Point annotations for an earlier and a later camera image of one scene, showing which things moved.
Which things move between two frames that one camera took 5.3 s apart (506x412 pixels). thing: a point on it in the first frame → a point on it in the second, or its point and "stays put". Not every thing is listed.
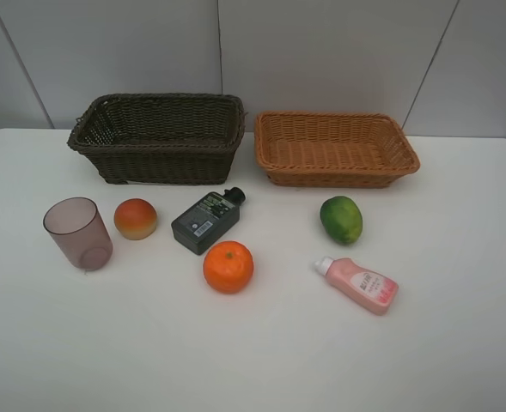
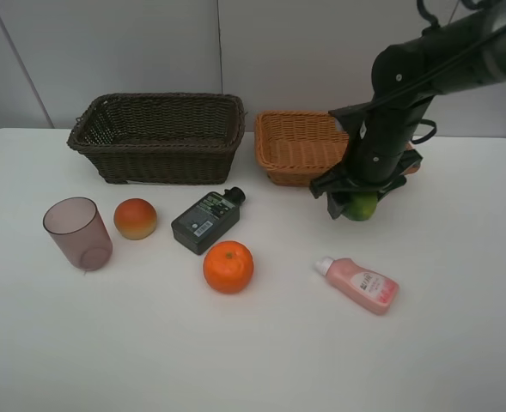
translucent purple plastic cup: (80, 230) stays put
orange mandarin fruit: (228, 266) stays put
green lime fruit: (341, 219) → (362, 206)
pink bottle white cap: (373, 291) stays put
